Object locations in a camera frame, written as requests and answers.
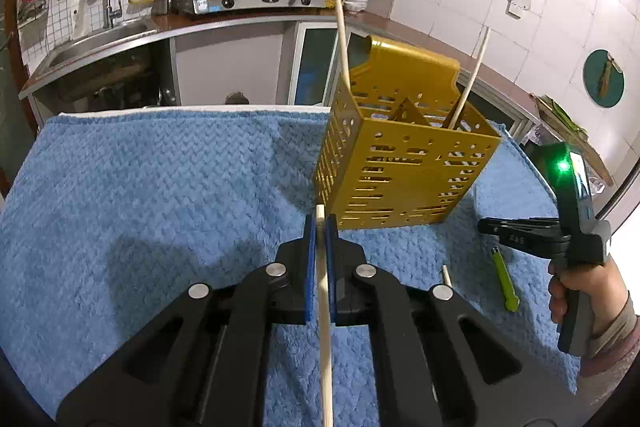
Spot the right hand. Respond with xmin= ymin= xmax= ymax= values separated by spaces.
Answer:
xmin=548 ymin=256 xmax=629 ymax=336

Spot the green round wall board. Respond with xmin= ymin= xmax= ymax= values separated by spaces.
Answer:
xmin=582 ymin=49 xmax=625 ymax=108

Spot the gas stove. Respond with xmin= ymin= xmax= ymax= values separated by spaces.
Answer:
xmin=169 ymin=0 xmax=326 ymax=16

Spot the green handled utensil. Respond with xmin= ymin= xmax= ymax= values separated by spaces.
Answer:
xmin=491 ymin=247 xmax=520 ymax=313

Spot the blue textured towel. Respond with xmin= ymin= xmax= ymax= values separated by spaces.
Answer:
xmin=1 ymin=109 xmax=579 ymax=415

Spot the yellow perforated utensil holder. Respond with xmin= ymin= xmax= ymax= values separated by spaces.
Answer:
xmin=314 ymin=36 xmax=501 ymax=230

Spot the steel kitchen sink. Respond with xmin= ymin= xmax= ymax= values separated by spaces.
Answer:
xmin=43 ymin=17 xmax=157 ymax=68

